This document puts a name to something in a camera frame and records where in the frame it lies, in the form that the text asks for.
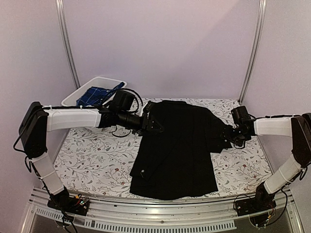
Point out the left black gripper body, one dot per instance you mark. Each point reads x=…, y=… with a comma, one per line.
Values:
x=145, y=127

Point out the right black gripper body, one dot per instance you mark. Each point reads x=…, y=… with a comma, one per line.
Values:
x=234, y=136

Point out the black long sleeve shirt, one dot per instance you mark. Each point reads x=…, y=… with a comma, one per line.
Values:
x=177, y=163

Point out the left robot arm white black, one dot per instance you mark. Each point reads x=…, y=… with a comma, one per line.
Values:
x=39, y=120

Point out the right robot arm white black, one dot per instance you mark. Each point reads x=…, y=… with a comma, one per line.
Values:
x=296, y=127

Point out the white plastic bin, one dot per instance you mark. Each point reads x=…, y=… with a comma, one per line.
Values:
x=103, y=82

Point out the blue plaid shirt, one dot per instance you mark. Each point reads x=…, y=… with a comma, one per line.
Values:
x=95, y=96

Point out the floral patterned tablecloth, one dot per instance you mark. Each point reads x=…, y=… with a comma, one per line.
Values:
x=98, y=162

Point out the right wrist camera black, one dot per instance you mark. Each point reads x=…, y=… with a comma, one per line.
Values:
x=240, y=115

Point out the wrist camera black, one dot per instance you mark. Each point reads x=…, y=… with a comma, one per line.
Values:
x=123, y=100
x=240, y=115

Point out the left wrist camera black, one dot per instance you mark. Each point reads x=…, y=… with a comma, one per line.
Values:
x=123, y=100

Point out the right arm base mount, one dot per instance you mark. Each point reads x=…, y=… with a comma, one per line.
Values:
x=244, y=204

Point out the aluminium front rail frame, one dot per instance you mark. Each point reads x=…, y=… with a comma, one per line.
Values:
x=122, y=215

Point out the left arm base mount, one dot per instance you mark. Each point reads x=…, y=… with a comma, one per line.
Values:
x=63, y=201

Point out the right aluminium corner post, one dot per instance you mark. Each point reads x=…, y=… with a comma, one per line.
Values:
x=254, y=50

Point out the aluminium corner post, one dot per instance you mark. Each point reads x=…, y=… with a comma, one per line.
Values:
x=66, y=42
x=254, y=50

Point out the left aluminium corner post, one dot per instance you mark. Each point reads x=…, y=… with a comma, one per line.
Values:
x=66, y=42

